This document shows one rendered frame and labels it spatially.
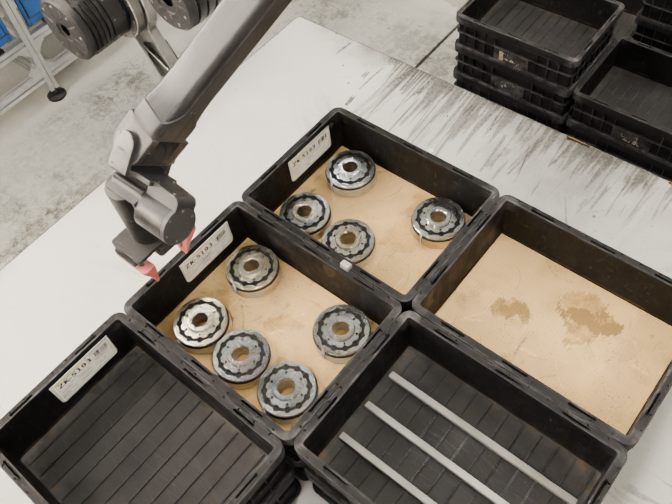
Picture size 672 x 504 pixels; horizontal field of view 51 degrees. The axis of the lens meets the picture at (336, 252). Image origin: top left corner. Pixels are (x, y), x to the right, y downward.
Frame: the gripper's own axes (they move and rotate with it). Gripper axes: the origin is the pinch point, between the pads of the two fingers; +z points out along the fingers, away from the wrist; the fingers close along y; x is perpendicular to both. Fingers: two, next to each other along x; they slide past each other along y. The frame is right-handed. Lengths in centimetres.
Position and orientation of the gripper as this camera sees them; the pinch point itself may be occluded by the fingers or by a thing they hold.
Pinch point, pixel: (168, 262)
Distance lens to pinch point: 113.5
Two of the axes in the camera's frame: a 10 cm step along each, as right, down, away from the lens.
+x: -7.7, -4.8, 4.2
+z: 1.0, 5.5, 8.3
